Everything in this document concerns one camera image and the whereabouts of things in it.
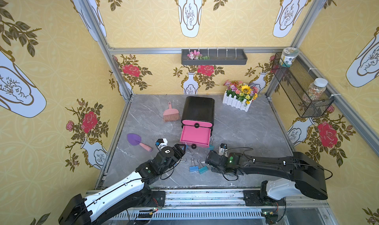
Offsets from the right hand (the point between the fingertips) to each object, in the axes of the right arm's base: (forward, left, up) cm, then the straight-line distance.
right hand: (214, 164), depth 84 cm
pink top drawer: (+19, +11, +13) cm, 25 cm away
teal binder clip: (+11, +1, -1) cm, 11 cm away
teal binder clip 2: (-3, +6, -1) cm, 7 cm away
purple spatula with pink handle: (+14, +51, -2) cm, 53 cm away
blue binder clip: (-2, +12, -1) cm, 12 cm away
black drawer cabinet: (+29, +9, +13) cm, 34 cm away
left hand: (+5, +20, +9) cm, 23 cm away
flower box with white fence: (+43, -18, +13) cm, 48 cm away
